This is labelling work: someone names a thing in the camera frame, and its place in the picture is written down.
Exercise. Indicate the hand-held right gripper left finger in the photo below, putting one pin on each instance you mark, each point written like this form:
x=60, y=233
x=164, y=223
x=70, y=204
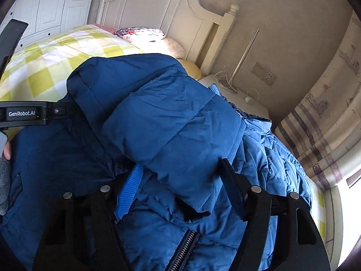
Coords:
x=130, y=194

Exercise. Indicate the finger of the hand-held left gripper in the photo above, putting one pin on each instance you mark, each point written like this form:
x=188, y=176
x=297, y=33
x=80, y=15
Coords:
x=12, y=41
x=60, y=110

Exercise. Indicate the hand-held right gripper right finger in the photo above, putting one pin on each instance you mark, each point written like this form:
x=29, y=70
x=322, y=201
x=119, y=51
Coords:
x=234, y=181

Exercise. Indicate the blue down jacket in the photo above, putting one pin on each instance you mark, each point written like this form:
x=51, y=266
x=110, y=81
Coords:
x=174, y=124

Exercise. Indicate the person's left hand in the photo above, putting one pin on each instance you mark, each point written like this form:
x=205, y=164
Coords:
x=5, y=175

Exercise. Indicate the yellow checked bed sheet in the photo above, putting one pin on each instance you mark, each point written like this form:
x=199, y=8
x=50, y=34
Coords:
x=56, y=59

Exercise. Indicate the white wardrobe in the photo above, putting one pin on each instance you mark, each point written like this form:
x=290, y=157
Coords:
x=48, y=5

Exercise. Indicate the white nightstand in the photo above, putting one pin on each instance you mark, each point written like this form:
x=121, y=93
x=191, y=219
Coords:
x=248, y=107

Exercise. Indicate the white charger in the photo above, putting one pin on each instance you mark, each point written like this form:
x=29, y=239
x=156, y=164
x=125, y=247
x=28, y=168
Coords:
x=248, y=99

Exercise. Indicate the pink cloth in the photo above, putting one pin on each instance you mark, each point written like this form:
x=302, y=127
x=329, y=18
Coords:
x=104, y=27

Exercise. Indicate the striped printed curtain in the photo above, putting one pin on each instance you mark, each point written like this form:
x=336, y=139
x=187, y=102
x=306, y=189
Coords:
x=324, y=118

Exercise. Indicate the printed pillow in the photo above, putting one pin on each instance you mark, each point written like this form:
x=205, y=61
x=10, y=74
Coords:
x=141, y=33

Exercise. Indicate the yellow cushion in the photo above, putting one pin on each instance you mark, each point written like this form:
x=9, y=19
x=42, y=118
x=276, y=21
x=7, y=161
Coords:
x=191, y=69

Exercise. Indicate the thin metal pole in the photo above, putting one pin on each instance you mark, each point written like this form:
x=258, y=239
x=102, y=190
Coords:
x=244, y=59

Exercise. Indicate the cream pillow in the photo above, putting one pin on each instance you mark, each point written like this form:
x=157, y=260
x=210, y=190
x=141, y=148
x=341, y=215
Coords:
x=166, y=46

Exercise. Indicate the white wooden headboard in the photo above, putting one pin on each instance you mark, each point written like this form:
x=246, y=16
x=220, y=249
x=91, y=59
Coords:
x=169, y=8

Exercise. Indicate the wall socket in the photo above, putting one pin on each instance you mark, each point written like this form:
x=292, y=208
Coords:
x=263, y=73

